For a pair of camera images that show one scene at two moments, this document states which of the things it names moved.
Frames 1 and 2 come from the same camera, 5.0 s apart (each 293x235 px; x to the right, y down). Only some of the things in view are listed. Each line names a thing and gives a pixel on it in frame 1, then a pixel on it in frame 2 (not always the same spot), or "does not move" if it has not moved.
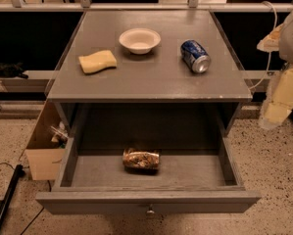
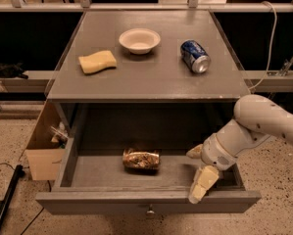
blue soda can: (195, 57) does not move
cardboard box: (45, 159) does not move
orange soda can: (142, 162) does not move
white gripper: (292, 41) -> (215, 155)
